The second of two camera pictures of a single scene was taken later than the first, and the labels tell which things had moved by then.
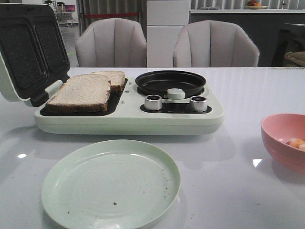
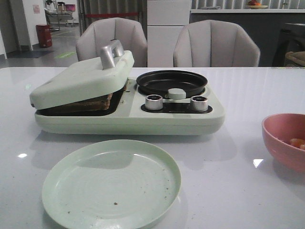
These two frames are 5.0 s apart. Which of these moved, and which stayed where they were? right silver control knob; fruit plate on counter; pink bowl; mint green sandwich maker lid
Moved: mint green sandwich maker lid
Stayed: right silver control knob; fruit plate on counter; pink bowl
